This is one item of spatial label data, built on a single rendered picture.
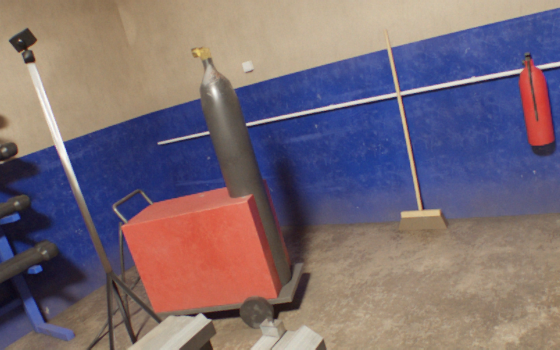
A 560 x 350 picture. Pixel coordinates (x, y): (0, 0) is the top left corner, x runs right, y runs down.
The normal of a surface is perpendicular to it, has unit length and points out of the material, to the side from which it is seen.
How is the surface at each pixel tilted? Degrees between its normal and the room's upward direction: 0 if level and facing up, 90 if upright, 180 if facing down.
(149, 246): 90
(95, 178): 90
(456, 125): 90
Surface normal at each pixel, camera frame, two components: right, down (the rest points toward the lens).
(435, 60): -0.52, 0.34
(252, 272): -0.21, 0.29
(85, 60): 0.80, -0.10
